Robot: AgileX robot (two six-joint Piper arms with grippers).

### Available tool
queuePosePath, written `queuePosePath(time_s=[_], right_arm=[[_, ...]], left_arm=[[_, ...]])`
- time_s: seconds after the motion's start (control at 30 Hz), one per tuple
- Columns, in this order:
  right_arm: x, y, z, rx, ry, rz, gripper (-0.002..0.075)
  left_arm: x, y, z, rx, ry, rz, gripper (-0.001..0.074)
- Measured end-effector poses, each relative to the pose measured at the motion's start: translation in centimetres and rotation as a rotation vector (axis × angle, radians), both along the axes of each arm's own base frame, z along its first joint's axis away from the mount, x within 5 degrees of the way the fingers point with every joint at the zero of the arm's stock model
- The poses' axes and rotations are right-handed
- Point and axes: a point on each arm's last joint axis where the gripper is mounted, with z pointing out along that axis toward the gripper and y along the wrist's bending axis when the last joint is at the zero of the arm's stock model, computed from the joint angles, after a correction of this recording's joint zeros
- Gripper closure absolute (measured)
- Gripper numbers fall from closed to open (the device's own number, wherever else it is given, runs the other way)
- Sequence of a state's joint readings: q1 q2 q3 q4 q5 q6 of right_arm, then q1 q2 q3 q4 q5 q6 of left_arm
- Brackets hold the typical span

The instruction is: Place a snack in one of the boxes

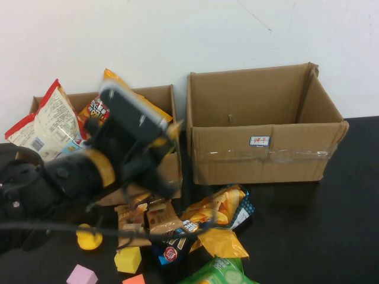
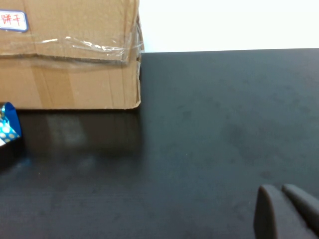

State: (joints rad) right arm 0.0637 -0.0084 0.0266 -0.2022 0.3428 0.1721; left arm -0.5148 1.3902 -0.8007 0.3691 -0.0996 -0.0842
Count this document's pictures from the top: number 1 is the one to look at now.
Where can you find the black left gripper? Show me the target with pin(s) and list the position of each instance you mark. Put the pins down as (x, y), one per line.
(130, 159)

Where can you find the red white shrimp cracker bag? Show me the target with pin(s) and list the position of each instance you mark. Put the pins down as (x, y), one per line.
(50, 127)

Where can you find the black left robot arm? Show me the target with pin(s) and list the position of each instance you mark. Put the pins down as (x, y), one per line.
(44, 189)

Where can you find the small orange black snack packet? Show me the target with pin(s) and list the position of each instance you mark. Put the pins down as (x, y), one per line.
(142, 204)

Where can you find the black blue snack packet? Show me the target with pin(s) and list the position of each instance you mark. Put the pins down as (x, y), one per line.
(171, 250)

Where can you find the cardboard box with F2 print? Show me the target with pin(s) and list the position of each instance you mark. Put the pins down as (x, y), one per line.
(170, 171)

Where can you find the cardboard box with clear tape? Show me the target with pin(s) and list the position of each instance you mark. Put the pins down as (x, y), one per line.
(237, 165)

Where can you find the blue wavy chips bag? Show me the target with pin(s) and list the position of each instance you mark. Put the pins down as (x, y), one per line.
(216, 207)

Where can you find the large yellow foil packet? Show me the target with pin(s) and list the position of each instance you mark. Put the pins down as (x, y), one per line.
(222, 242)

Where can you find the yellow foam cube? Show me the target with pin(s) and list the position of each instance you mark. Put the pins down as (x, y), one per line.
(127, 261)

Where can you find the yellow rubber duck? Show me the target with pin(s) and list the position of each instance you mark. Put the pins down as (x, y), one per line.
(89, 241)

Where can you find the green cucumber chips bag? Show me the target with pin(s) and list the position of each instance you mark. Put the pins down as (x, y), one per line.
(219, 273)

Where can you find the orange foam cube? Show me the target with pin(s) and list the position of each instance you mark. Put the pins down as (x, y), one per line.
(134, 279)

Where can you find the pink foam cube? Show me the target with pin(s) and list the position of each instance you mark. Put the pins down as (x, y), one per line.
(81, 275)

